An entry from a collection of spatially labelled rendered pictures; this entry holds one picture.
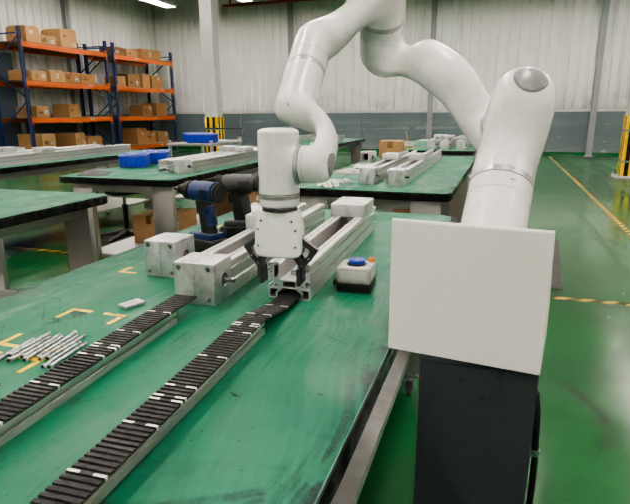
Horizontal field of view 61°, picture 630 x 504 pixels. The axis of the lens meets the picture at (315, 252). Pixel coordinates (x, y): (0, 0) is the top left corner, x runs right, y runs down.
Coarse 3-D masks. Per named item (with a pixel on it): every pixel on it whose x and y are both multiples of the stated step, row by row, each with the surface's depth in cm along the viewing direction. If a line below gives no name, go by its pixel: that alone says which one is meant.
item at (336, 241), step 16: (336, 224) 170; (352, 224) 162; (368, 224) 183; (320, 240) 153; (336, 240) 142; (352, 240) 160; (304, 256) 139; (320, 256) 127; (336, 256) 142; (272, 272) 122; (288, 272) 128; (320, 272) 128; (272, 288) 125; (288, 288) 122; (304, 288) 121; (320, 288) 129
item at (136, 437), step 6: (114, 432) 66; (120, 432) 66; (126, 432) 66; (132, 432) 66; (138, 432) 66; (114, 438) 65; (120, 438) 65; (126, 438) 65; (132, 438) 65; (138, 438) 65; (144, 438) 65
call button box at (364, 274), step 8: (344, 264) 128; (352, 264) 127; (360, 264) 127; (368, 264) 128; (344, 272) 126; (352, 272) 125; (360, 272) 125; (368, 272) 124; (336, 280) 130; (344, 280) 126; (352, 280) 126; (360, 280) 125; (368, 280) 125; (344, 288) 127; (352, 288) 126; (360, 288) 126; (368, 288) 125
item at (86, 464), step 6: (78, 462) 61; (84, 462) 61; (90, 462) 60; (96, 462) 60; (102, 462) 60; (108, 462) 60; (78, 468) 60; (84, 468) 59; (90, 468) 59; (96, 468) 59; (102, 468) 59; (108, 468) 60; (114, 468) 60; (102, 474) 59; (108, 474) 59
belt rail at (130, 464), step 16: (256, 336) 100; (240, 352) 93; (224, 368) 87; (208, 384) 82; (192, 400) 77; (176, 416) 73; (160, 432) 70; (144, 448) 66; (128, 464) 63; (112, 480) 61; (96, 496) 58
